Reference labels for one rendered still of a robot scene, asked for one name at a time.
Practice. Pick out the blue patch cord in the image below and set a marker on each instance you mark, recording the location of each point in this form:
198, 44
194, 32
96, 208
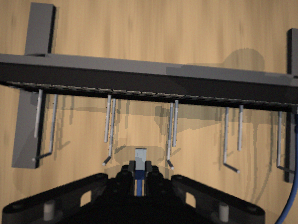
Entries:
292, 193

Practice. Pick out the white and dark blue plug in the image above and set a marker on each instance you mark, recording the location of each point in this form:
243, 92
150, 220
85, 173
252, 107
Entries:
140, 158

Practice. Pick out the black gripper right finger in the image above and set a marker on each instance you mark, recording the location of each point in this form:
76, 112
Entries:
213, 204

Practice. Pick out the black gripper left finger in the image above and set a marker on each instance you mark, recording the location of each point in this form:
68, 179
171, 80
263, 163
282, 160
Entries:
53, 205

